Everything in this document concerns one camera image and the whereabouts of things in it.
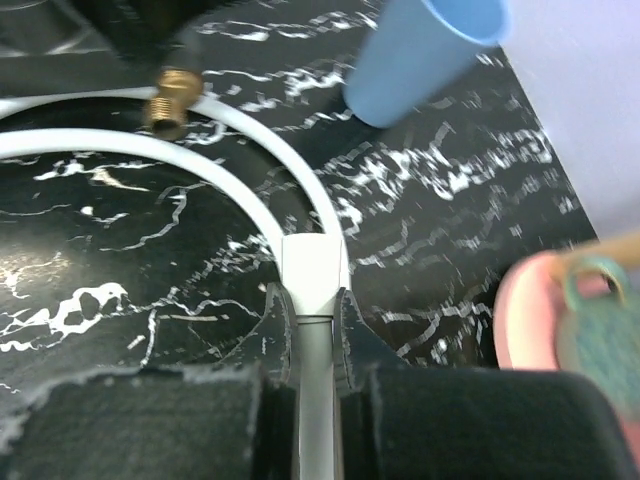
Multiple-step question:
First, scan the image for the black spray gun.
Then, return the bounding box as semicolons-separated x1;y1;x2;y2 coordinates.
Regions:
71;0;210;141

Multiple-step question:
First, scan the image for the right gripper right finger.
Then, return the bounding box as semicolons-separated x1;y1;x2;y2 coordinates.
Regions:
333;288;400;393

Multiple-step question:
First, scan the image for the pink three-tier shelf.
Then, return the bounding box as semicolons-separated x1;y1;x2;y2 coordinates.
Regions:
492;237;640;374

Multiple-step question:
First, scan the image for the teal ceramic mug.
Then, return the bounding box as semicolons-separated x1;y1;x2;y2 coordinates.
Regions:
555;256;639;422

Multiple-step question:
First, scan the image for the white flexible hose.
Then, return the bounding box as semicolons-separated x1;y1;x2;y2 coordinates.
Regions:
0;84;351;480

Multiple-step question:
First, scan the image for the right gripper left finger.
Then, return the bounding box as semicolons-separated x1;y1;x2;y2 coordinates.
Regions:
261;282;300;385

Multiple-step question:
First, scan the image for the blue cup on mat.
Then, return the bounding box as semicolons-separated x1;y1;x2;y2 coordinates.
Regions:
343;0;510;129

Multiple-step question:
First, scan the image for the black marble mat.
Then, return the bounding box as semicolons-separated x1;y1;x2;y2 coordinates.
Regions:
1;1;593;393

